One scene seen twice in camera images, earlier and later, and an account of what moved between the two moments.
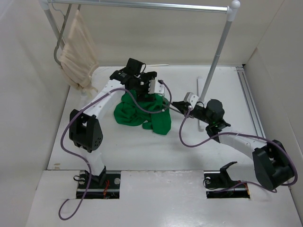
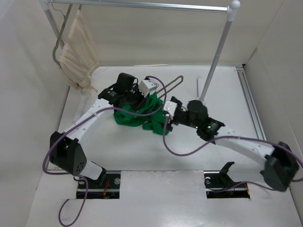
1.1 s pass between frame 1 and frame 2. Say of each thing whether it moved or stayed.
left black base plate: stayed
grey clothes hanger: moved
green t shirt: stayed
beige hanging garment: stayed
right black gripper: moved
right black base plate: stayed
